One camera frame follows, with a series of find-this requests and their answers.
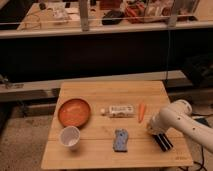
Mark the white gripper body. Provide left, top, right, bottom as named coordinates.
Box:
left=147, top=115, right=165, bottom=135

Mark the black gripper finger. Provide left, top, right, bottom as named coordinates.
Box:
left=153, top=135, right=167, bottom=152
left=160, top=134, right=173, bottom=149

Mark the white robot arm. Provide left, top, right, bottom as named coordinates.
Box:
left=147, top=99, right=213, bottom=153

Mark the blue eraser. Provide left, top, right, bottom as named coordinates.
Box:
left=113, top=129, right=129, bottom=152

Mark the orange carrot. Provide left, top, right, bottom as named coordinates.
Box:
left=138, top=103, right=146, bottom=123

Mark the white plastic bottle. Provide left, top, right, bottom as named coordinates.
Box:
left=100, top=105, right=134, bottom=118

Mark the orange round plate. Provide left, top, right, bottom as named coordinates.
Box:
left=58, top=99, right=91, bottom=127

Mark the white paper cup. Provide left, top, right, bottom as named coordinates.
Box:
left=59, top=126, right=80, bottom=151

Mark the red tool on workbench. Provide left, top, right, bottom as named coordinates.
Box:
left=125, top=4, right=145, bottom=23

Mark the black bag on workbench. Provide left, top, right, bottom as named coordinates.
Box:
left=102, top=10, right=124, bottom=25

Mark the black cable on floor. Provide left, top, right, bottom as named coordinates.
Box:
left=179, top=145, right=208, bottom=171

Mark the grey metal post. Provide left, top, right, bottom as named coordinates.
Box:
left=79, top=0, right=89, bottom=31

